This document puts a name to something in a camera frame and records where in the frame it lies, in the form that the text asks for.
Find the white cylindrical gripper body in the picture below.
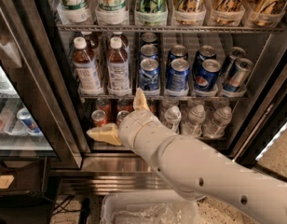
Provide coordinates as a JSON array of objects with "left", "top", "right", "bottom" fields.
[{"left": 118, "top": 109, "right": 169, "bottom": 152}]

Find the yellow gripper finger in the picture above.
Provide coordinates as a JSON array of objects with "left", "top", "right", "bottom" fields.
[
  {"left": 133, "top": 88, "right": 149, "bottom": 110},
  {"left": 87, "top": 123, "right": 121, "bottom": 146}
]

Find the brown tea bottle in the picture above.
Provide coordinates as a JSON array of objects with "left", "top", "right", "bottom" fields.
[
  {"left": 73, "top": 36, "right": 103, "bottom": 94},
  {"left": 112, "top": 32, "right": 130, "bottom": 53},
  {"left": 106, "top": 36, "right": 130, "bottom": 96},
  {"left": 81, "top": 32, "right": 99, "bottom": 51}
]

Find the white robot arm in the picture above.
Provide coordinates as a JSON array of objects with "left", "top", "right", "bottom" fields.
[{"left": 87, "top": 89, "right": 287, "bottom": 224}]

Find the orange soda can back middle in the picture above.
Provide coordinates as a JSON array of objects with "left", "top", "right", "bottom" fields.
[{"left": 116, "top": 99, "right": 132, "bottom": 112}]

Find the orange soda can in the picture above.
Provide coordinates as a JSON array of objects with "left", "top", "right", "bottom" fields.
[
  {"left": 116, "top": 110, "right": 130, "bottom": 126},
  {"left": 147, "top": 100, "right": 157, "bottom": 114},
  {"left": 116, "top": 99, "right": 132, "bottom": 112},
  {"left": 96, "top": 98, "right": 112, "bottom": 117},
  {"left": 91, "top": 109, "right": 108, "bottom": 127}
]

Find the orange soda can front middle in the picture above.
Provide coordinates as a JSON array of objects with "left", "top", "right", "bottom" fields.
[{"left": 116, "top": 110, "right": 130, "bottom": 126}]

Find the clear water bottle left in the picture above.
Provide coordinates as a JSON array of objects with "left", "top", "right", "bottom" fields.
[{"left": 163, "top": 105, "right": 182, "bottom": 133}]

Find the clear water bottle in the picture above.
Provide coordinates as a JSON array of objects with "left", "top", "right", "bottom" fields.
[
  {"left": 182, "top": 105, "right": 206, "bottom": 137},
  {"left": 203, "top": 106, "right": 232, "bottom": 139},
  {"left": 163, "top": 105, "right": 182, "bottom": 133}
]

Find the clear water bottle middle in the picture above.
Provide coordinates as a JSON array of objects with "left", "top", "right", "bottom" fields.
[{"left": 182, "top": 105, "right": 206, "bottom": 137}]

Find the glass fridge door left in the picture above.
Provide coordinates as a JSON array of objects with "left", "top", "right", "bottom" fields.
[{"left": 0, "top": 0, "right": 87, "bottom": 169}]

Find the clear water bottle right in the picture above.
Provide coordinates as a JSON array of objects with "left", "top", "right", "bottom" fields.
[{"left": 203, "top": 106, "right": 232, "bottom": 139}]

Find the open fridge door right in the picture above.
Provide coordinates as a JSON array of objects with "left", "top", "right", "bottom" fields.
[{"left": 230, "top": 60, "right": 287, "bottom": 177}]

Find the orange soda can back right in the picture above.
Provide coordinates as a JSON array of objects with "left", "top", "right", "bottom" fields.
[{"left": 147, "top": 100, "right": 157, "bottom": 114}]

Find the orange soda can front left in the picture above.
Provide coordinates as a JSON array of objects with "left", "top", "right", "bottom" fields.
[{"left": 91, "top": 109, "right": 108, "bottom": 127}]

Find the orange soda can back left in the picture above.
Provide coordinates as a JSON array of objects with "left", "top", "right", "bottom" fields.
[{"left": 96, "top": 98, "right": 112, "bottom": 117}]

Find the can behind left glass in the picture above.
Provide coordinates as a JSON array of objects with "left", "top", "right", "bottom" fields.
[{"left": 17, "top": 107, "right": 41, "bottom": 134}]

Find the clear plastic bin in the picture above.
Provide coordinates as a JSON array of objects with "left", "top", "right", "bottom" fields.
[{"left": 100, "top": 190, "right": 200, "bottom": 224}]

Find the green tall can top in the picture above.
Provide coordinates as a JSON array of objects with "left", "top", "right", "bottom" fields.
[{"left": 135, "top": 0, "right": 168, "bottom": 26}]

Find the white tall can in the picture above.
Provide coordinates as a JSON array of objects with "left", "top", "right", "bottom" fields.
[
  {"left": 98, "top": 0, "right": 127, "bottom": 24},
  {"left": 60, "top": 0, "right": 89, "bottom": 23}
]

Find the gold tall can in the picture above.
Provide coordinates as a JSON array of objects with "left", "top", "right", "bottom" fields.
[
  {"left": 173, "top": 0, "right": 204, "bottom": 25},
  {"left": 245, "top": 0, "right": 287, "bottom": 27},
  {"left": 207, "top": 0, "right": 244, "bottom": 26}
]

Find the middle wire shelf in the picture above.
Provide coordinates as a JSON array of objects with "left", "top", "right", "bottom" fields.
[{"left": 80, "top": 94, "right": 249, "bottom": 101}]

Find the wire shelf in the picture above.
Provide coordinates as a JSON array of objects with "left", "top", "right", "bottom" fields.
[
  {"left": 57, "top": 23, "right": 287, "bottom": 34},
  {"left": 80, "top": 94, "right": 249, "bottom": 101}
]

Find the black cable on floor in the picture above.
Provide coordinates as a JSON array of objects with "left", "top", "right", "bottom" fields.
[{"left": 51, "top": 194, "right": 91, "bottom": 224}]

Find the upper wire shelf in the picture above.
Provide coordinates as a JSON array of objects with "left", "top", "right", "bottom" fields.
[{"left": 57, "top": 23, "right": 287, "bottom": 34}]

